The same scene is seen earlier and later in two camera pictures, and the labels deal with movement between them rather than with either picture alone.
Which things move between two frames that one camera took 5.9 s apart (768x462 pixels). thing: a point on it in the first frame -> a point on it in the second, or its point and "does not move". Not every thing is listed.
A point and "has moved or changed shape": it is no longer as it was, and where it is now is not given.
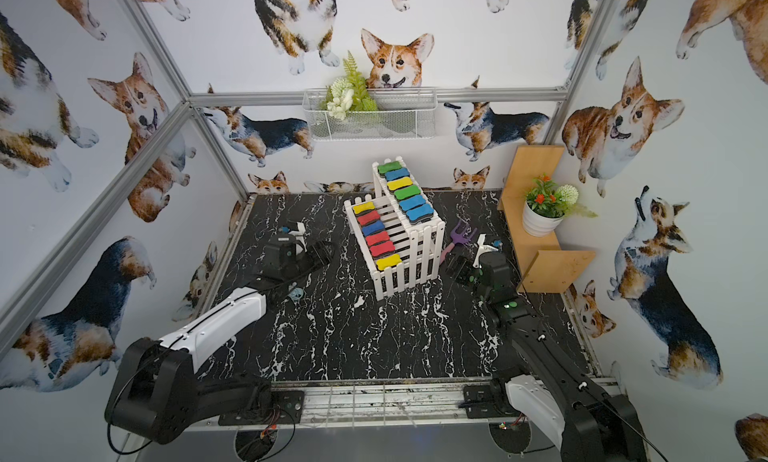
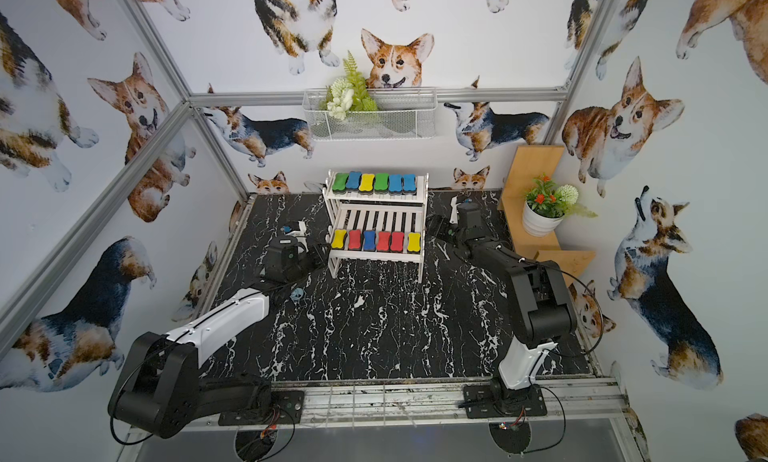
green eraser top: [389, 166] -> [339, 181]
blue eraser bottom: [373, 227] -> [369, 240]
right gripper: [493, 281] -> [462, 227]
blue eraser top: [421, 213] -> [409, 183]
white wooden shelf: [397, 229] has moved or changed shape
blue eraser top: [413, 202] -> [395, 183]
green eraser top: [406, 192] -> [381, 181]
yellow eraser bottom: [388, 262] -> [414, 241]
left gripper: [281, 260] does not move
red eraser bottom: [369, 218] -> [354, 239]
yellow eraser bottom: [363, 208] -> [338, 240]
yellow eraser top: [398, 183] -> [366, 183]
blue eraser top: [396, 174] -> [353, 179]
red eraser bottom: [382, 248] -> [397, 241]
